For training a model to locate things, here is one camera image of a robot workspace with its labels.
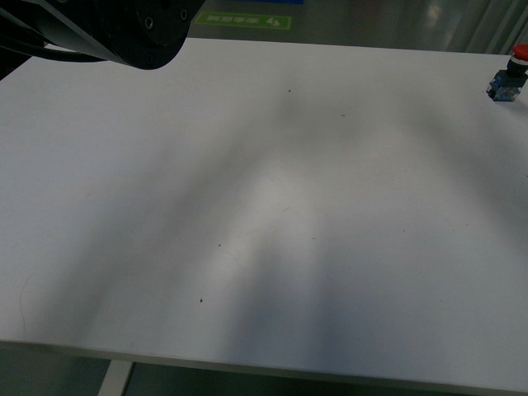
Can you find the red mushroom push button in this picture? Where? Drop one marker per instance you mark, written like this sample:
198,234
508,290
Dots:
507,83

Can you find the table leg frame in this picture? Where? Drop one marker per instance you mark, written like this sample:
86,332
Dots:
116,379

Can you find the green floor sign sticker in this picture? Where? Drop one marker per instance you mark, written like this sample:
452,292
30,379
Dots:
244,20

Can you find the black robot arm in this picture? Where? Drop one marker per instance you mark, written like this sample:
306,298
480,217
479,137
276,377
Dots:
141,34

